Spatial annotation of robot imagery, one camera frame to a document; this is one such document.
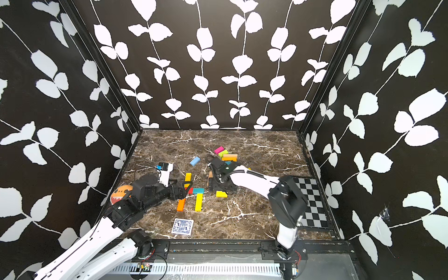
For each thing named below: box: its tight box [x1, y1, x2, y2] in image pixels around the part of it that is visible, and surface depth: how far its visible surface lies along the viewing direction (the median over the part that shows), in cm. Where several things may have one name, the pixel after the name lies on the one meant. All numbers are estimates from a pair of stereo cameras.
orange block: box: [176, 198, 187, 212], surface depth 88 cm
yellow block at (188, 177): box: [184, 172, 192, 182], surface depth 98 cm
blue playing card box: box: [171, 218, 195, 236], surface depth 81 cm
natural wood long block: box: [222, 154, 238, 158], surface depth 109 cm
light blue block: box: [190, 156, 201, 167], surface depth 106 cm
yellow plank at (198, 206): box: [194, 193, 204, 212], surface depth 88 cm
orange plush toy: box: [110, 184, 133, 206], surface depth 84 cm
